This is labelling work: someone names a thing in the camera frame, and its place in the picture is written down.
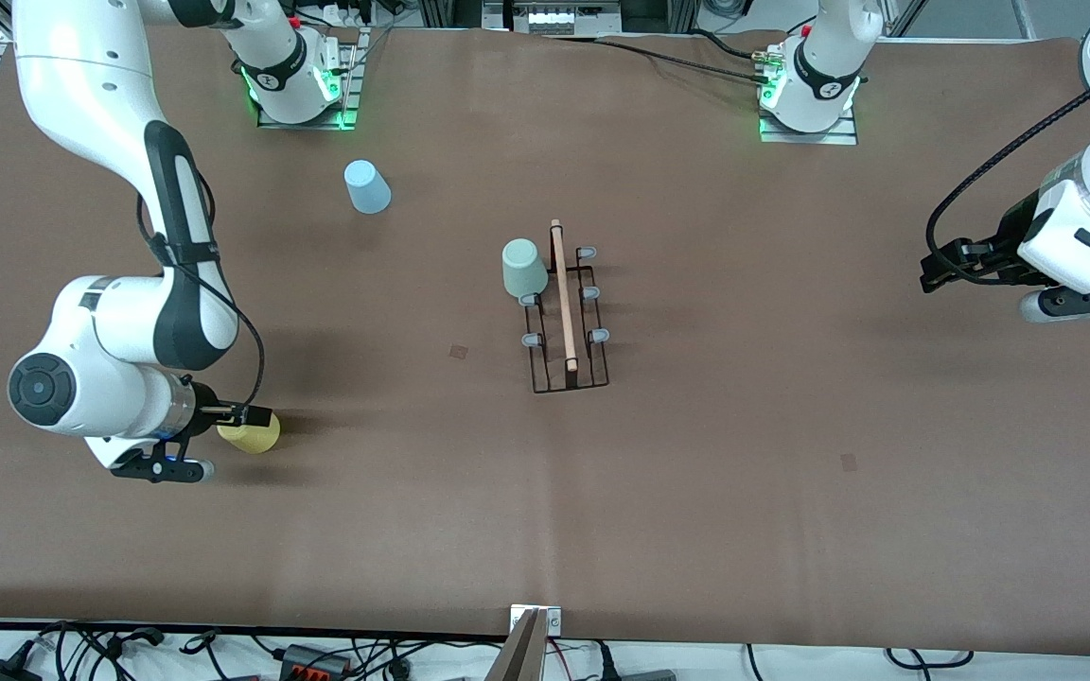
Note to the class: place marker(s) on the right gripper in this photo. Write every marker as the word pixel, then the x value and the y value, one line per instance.
pixel 205 401

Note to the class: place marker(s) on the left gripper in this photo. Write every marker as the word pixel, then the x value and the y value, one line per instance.
pixel 1008 241

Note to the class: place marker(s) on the yellow plastic cup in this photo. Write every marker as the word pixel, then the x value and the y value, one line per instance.
pixel 256 438

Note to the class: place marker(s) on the pale green plastic cup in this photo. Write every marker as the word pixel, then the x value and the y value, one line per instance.
pixel 524 270

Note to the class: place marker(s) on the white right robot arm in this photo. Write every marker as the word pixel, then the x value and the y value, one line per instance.
pixel 81 95

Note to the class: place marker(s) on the light blue plastic cup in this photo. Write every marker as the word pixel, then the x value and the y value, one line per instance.
pixel 370 189

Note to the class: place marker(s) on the black power adapter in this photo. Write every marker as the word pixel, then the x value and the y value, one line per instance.
pixel 1 672

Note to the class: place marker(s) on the black box orange connectors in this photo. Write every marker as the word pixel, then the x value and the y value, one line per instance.
pixel 313 660

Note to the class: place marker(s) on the grey power strip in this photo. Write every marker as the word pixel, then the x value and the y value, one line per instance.
pixel 550 17

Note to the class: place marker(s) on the white power strip with plugs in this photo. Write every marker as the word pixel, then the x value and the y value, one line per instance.
pixel 346 11

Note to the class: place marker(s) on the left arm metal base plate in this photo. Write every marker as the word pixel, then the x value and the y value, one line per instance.
pixel 824 138

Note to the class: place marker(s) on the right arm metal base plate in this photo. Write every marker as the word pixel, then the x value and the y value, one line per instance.
pixel 304 125

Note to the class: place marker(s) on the dark aluminium frame post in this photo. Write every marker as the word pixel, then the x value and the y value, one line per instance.
pixel 450 11
pixel 659 11

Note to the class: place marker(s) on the grey camera stand pole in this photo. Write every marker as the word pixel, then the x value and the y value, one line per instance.
pixel 518 657

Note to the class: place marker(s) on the silver metal bracket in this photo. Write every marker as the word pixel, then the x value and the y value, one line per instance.
pixel 554 621

